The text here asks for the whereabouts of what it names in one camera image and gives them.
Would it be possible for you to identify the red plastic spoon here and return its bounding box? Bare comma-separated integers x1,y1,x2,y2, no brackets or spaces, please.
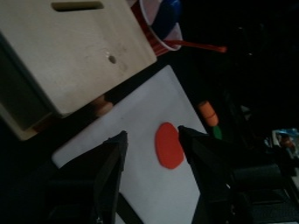
164,39,228,54

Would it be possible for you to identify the red white blue cup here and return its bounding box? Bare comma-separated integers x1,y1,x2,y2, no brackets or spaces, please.
129,0,184,58

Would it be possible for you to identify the orange toy carrot green top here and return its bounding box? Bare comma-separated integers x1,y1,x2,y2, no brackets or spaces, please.
196,100,223,140

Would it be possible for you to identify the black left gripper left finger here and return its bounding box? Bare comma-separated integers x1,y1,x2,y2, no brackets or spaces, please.
48,129,129,224

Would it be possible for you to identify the thin black stick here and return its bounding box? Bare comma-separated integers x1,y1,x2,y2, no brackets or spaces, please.
116,192,145,224

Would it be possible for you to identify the white cutting board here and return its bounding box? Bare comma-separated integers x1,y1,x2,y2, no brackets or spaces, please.
50,64,209,224

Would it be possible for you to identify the flat red dough disc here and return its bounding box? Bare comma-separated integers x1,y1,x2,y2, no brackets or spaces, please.
153,122,185,171

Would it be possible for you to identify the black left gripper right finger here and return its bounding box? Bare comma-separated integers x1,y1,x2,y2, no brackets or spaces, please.
176,125,255,224

